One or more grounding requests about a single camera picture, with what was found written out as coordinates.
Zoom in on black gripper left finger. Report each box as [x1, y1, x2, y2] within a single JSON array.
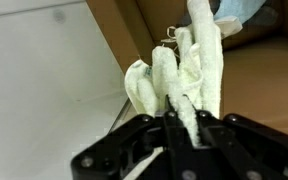
[[71, 94, 198, 180]]

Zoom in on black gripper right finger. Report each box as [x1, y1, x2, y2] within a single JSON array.
[[197, 110, 288, 180]]

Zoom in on white terry towel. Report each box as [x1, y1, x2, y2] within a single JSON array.
[[123, 0, 225, 148]]

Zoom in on light blue cloth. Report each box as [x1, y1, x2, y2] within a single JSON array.
[[213, 0, 268, 23]]

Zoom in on white cloth with strings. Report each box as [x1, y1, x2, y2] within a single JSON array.
[[165, 14, 244, 45]]

